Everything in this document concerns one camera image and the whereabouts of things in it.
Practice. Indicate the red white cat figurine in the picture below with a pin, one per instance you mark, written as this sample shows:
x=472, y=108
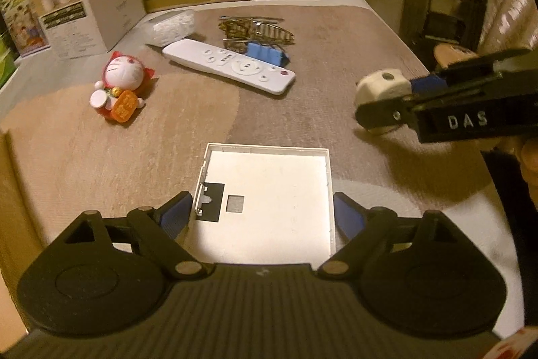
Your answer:
x=118, y=94

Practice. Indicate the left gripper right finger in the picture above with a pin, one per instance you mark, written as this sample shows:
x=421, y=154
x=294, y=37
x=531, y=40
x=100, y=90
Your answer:
x=364, y=230

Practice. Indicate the white power adapter plug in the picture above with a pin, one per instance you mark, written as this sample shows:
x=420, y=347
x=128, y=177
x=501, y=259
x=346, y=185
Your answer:
x=380, y=85

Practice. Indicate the clear bag of white parts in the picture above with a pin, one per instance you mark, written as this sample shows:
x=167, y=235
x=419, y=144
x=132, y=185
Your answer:
x=170, y=27

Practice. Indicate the white square panel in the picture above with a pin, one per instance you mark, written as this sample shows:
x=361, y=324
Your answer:
x=263, y=205

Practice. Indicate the blue binder clip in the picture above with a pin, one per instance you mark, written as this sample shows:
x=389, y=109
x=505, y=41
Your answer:
x=269, y=54

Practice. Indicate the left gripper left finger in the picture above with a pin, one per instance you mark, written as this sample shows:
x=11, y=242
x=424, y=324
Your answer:
x=155, y=231

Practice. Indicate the white remote control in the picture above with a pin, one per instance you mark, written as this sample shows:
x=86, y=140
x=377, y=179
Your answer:
x=222, y=62

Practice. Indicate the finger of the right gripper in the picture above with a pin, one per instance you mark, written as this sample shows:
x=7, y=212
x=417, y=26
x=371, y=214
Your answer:
x=424, y=83
x=385, y=113

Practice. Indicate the person right hand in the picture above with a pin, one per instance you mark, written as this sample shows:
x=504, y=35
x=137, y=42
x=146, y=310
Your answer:
x=524, y=149

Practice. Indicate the gold patterned binder clips pile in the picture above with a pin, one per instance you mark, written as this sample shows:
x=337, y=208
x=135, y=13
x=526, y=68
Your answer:
x=239, y=31

